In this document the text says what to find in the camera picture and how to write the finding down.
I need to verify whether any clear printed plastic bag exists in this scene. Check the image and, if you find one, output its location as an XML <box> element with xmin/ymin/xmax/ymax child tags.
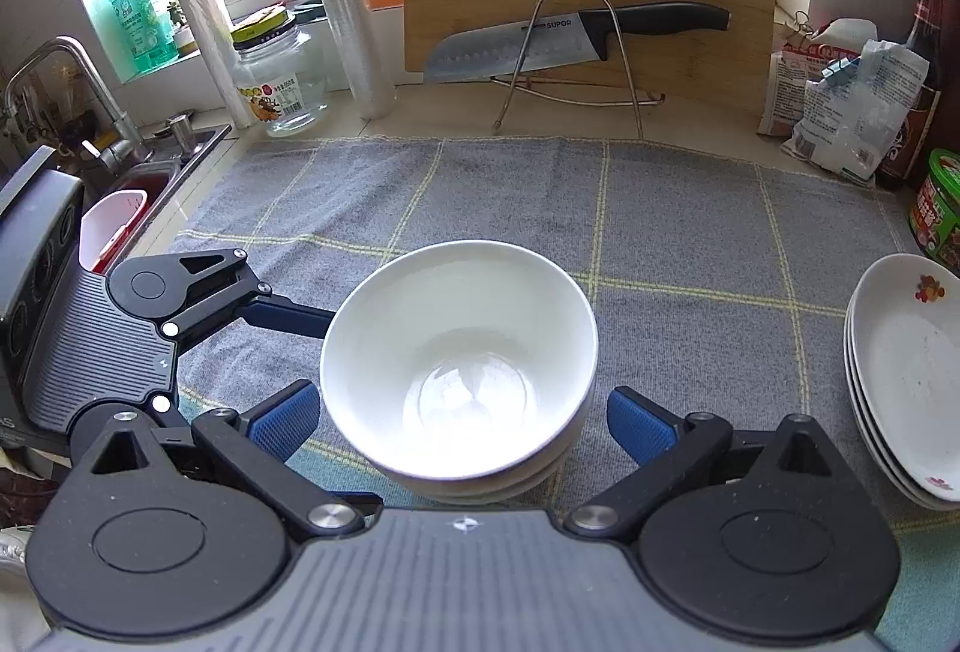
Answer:
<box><xmin>781</xmin><ymin>38</ymin><xmax>932</xmax><ymax>186</ymax></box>

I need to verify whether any green dish soap bottle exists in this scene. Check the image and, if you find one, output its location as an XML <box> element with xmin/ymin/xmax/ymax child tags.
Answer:
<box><xmin>101</xmin><ymin>0</ymin><xmax>177</xmax><ymax>83</ymax></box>

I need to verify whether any small plastic wrap roll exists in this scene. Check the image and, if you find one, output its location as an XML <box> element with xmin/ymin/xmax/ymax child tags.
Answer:
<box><xmin>171</xmin><ymin>0</ymin><xmax>252</xmax><ymax>131</ymax></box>

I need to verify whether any small potted plant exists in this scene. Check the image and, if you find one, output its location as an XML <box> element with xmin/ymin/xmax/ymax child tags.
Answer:
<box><xmin>166</xmin><ymin>0</ymin><xmax>197</xmax><ymax>56</ymax></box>

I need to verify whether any green-lidded sauce jar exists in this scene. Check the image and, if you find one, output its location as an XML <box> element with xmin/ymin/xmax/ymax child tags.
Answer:
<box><xmin>907</xmin><ymin>148</ymin><xmax>960</xmax><ymax>270</ymax></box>

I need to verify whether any metal wire rack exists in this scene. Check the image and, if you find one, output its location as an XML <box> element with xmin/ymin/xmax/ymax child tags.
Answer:
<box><xmin>491</xmin><ymin>0</ymin><xmax>667</xmax><ymax>139</ymax></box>

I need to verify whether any stainless steel sink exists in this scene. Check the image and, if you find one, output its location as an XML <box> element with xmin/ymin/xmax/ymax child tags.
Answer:
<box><xmin>75</xmin><ymin>122</ymin><xmax>233</xmax><ymax>248</ymax></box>

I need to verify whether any white and red packet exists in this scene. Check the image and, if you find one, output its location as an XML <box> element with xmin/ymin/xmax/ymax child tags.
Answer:
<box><xmin>757</xmin><ymin>14</ymin><xmax>863</xmax><ymax>139</ymax></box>

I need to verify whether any teal dish towel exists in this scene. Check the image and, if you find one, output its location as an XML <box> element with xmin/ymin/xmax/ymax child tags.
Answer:
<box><xmin>176</xmin><ymin>385</ymin><xmax>960</xmax><ymax>627</ymax></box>

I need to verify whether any red wash basin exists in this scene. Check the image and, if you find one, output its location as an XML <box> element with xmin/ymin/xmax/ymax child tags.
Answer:
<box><xmin>97</xmin><ymin>168</ymin><xmax>181</xmax><ymax>225</ymax></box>

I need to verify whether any grey checkered dish towel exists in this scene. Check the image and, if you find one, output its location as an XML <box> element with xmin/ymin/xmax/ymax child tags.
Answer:
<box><xmin>169</xmin><ymin>134</ymin><xmax>912</xmax><ymax>533</ymax></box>

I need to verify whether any green binder clip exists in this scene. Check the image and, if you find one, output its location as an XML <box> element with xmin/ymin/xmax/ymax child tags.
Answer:
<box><xmin>821</xmin><ymin>55</ymin><xmax>862</xmax><ymax>86</ymax></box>

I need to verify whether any black-handled kitchen knife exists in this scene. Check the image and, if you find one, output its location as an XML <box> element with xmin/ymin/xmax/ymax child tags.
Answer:
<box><xmin>424</xmin><ymin>1</ymin><xmax>731</xmax><ymax>85</ymax></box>

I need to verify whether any metal faucet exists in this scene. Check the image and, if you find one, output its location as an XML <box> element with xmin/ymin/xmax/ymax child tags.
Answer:
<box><xmin>4</xmin><ymin>37</ymin><xmax>151</xmax><ymax>173</ymax></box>

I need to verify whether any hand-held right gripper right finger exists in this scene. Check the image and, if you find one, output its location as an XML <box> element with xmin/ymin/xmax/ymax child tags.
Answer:
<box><xmin>564</xmin><ymin>386</ymin><xmax>835</xmax><ymax>542</ymax></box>

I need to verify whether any dark soy sauce bottle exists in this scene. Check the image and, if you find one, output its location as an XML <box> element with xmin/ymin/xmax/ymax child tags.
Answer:
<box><xmin>874</xmin><ymin>0</ymin><xmax>950</xmax><ymax>192</ymax></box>

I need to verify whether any white fruit-print plate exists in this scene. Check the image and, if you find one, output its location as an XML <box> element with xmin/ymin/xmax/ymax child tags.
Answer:
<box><xmin>846</xmin><ymin>322</ymin><xmax>960</xmax><ymax>507</ymax></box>
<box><xmin>847</xmin><ymin>352</ymin><xmax>960</xmax><ymax>512</ymax></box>
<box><xmin>846</xmin><ymin>253</ymin><xmax>960</xmax><ymax>501</ymax></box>

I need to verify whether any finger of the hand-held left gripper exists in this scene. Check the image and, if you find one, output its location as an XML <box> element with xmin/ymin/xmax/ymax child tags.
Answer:
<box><xmin>160</xmin><ymin>248</ymin><xmax>335</xmax><ymax>348</ymax></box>
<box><xmin>328</xmin><ymin>488</ymin><xmax>385</xmax><ymax>516</ymax></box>

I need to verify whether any red and white plastic basket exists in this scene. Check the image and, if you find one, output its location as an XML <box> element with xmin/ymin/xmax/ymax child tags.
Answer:
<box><xmin>77</xmin><ymin>189</ymin><xmax>149</xmax><ymax>272</ymax></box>

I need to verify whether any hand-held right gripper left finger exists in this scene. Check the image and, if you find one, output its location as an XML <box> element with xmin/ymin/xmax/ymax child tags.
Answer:
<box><xmin>90</xmin><ymin>379</ymin><xmax>361</xmax><ymax>542</ymax></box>

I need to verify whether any clear glass jar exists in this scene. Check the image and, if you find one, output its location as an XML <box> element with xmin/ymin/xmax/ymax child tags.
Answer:
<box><xmin>231</xmin><ymin>10</ymin><xmax>331</xmax><ymax>137</ymax></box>

